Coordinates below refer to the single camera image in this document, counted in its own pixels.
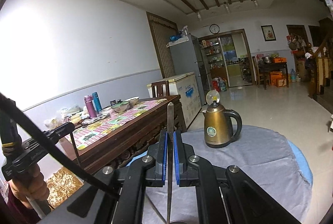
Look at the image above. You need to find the dark chopstick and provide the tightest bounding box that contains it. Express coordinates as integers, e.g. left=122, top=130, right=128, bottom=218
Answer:
left=70, top=132, right=81, bottom=168
left=166, top=102, right=174, bottom=224

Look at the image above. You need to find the person's left hand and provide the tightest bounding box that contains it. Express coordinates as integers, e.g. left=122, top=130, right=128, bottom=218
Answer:
left=9, top=164, right=50, bottom=209

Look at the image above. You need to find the gold electric kettle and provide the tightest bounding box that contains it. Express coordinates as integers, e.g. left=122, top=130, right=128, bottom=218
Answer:
left=203, top=100, right=243, bottom=148

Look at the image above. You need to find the gold patterned cushion stool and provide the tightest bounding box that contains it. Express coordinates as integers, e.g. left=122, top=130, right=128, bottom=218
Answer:
left=46, top=167, right=83, bottom=209

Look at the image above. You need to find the dark carved wooden sideboard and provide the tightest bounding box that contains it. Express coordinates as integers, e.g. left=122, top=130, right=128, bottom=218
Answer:
left=59, top=95, right=187, bottom=174

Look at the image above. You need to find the small electric heater fan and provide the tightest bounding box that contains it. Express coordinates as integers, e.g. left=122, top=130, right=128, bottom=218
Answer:
left=205, top=89, right=220, bottom=105

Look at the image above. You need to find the checkered pink table runner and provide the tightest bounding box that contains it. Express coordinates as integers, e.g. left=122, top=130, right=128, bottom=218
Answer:
left=73, top=98, right=166, bottom=150

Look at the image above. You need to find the white chest freezer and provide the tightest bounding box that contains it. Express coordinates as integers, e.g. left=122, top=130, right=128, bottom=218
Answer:
left=160, top=72, right=201, bottom=129

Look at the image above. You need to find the wooden chair behind sideboard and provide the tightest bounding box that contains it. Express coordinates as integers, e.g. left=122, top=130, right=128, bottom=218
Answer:
left=151, top=80, right=170, bottom=98

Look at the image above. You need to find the ceramic bowl with lid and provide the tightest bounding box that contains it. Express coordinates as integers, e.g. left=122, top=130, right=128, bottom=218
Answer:
left=112, top=101, right=130, bottom=113

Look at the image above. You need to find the grey towel table cover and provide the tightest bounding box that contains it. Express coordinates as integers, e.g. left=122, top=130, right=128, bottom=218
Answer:
left=143, top=125, right=313, bottom=223

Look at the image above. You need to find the purple thermos bottle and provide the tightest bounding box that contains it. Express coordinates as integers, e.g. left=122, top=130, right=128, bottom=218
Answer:
left=84, top=95, right=97, bottom=118

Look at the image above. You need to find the grey refrigerator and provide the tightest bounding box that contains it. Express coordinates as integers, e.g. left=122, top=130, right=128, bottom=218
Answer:
left=166, top=35, right=212, bottom=105

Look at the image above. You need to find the teal thermos bottle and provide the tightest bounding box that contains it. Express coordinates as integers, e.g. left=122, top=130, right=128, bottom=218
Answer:
left=92, top=92, right=102, bottom=113

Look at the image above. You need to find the dark wooden side table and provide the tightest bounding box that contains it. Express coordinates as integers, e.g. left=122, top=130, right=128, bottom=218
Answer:
left=258, top=62, right=289, bottom=90

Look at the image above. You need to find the orange box on table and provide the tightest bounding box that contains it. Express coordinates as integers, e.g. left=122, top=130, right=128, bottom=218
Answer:
left=273, top=57, right=287, bottom=63

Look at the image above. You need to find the blue water jug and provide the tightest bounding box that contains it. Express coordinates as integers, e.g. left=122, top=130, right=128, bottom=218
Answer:
left=290, top=69, right=297, bottom=82

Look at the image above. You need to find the wooden stair railing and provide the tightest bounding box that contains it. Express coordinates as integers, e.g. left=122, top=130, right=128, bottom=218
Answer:
left=306, top=31, right=332, bottom=99

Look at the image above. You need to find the black cable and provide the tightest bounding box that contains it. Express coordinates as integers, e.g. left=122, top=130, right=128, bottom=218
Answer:
left=0, top=92, right=120, bottom=200

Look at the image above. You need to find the round wall clock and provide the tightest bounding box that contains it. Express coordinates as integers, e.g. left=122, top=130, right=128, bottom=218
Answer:
left=209, top=24, right=220, bottom=34

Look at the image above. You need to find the framed wall picture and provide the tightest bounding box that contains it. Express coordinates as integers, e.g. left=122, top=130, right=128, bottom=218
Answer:
left=261, top=25, right=276, bottom=41

